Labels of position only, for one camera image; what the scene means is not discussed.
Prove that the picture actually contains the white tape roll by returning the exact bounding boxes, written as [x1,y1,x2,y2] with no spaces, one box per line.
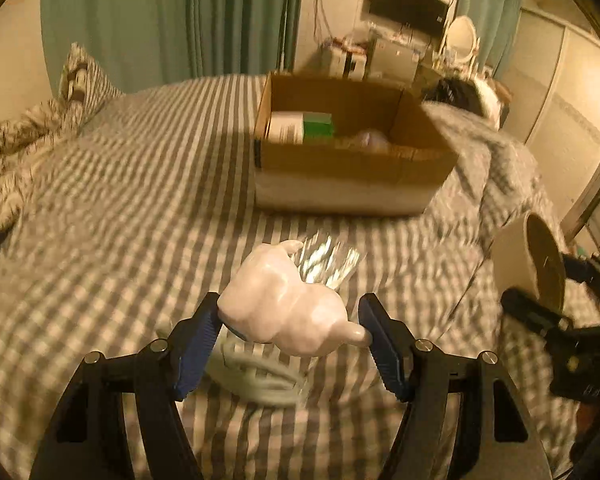
[491,211,566,312]

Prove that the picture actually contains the grey green face mask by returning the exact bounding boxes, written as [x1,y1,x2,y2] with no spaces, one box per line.
[154,316,311,406]

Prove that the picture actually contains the silver foil blister pack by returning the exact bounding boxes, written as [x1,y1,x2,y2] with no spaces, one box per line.
[292,231,365,290]

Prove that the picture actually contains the white plastic bundle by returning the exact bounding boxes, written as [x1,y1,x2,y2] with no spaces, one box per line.
[217,240,371,356]

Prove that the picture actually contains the white green medicine box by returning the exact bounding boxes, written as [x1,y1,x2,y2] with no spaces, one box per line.
[264,112,335,144]

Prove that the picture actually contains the white ointment tube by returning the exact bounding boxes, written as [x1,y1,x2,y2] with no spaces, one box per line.
[347,129,392,154]

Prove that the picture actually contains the white louvered wardrobe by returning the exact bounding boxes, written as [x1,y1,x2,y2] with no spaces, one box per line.
[498,9,600,219]

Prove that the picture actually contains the black jacket on chair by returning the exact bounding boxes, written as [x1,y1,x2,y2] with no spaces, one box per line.
[421,77,483,115]

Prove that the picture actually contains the open cardboard box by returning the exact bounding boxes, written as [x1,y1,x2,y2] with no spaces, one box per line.
[252,73,458,217]

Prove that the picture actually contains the grey checkered bed cover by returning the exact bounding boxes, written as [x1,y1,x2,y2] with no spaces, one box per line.
[0,76,577,479]

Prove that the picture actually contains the white oval vanity mirror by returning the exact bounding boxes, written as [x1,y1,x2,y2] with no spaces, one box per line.
[441,15,480,67]

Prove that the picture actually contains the silver mini fridge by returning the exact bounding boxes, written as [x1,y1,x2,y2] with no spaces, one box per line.
[366,38,420,84]

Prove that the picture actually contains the small green window curtain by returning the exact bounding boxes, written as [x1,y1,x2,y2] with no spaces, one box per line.
[456,0,521,76]

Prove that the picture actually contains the floral white duvet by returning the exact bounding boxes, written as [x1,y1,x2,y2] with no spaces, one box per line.
[0,100,84,233]

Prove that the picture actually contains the white suitcase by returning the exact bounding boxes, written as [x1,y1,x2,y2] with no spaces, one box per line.
[321,44,367,80]

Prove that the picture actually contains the checkered pillow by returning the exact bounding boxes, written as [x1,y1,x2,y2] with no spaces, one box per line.
[59,42,123,126]

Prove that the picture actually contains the large green curtain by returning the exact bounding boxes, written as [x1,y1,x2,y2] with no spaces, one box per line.
[40,0,301,92]

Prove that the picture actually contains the black wall television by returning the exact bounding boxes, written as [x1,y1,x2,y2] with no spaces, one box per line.
[368,0,449,40]

